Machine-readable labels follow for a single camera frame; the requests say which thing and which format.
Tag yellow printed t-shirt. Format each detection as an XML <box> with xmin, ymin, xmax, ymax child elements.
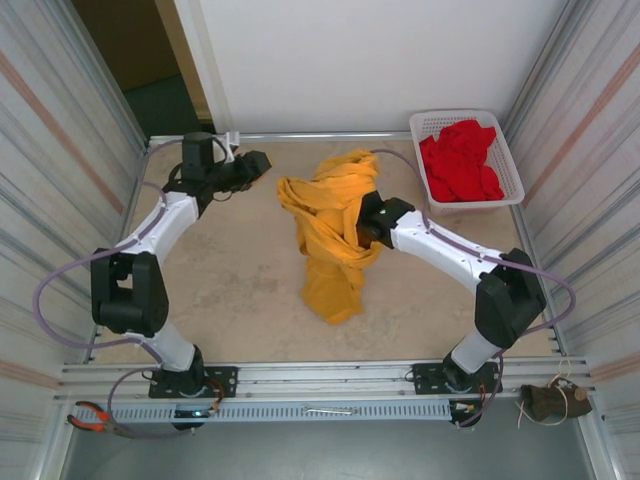
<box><xmin>277</xmin><ymin>148</ymin><xmax>381</xmax><ymax>326</ymax></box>

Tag red crumpled cloth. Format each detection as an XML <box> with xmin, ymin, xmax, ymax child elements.
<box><xmin>418</xmin><ymin>118</ymin><xmax>505</xmax><ymax>204</ymax></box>

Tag white plastic mesh basket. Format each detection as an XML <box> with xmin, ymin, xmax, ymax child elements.
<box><xmin>408</xmin><ymin>109</ymin><xmax>526</xmax><ymax>217</ymax></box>

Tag aluminium table edge rail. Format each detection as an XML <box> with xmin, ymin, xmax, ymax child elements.
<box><xmin>148</xmin><ymin>131</ymin><xmax>414</xmax><ymax>147</ymax></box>

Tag white door frame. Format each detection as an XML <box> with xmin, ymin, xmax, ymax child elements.
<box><xmin>172</xmin><ymin>0</ymin><xmax>236</xmax><ymax>135</ymax></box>

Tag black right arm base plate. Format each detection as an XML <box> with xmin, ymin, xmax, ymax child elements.
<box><xmin>410</xmin><ymin>362</ymin><xmax>503</xmax><ymax>396</ymax></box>

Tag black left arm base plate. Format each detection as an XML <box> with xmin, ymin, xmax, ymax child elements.
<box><xmin>148</xmin><ymin>366</ymin><xmax>239</xmax><ymax>400</ymax></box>

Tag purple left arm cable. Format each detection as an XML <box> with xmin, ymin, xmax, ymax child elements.
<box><xmin>32</xmin><ymin>134</ymin><xmax>226</xmax><ymax>440</ymax></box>

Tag grey slotted cable duct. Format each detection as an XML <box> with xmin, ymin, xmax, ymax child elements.
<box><xmin>107</xmin><ymin>402</ymin><xmax>454</xmax><ymax>424</ymax></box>

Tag brown drawstring pouch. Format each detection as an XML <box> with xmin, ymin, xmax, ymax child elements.
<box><xmin>519</xmin><ymin>379</ymin><xmax>594</xmax><ymax>426</ymax></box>

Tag orange handled pliers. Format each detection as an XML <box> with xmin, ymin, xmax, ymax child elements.
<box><xmin>66</xmin><ymin>399</ymin><xmax>136</xmax><ymax>439</ymax></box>

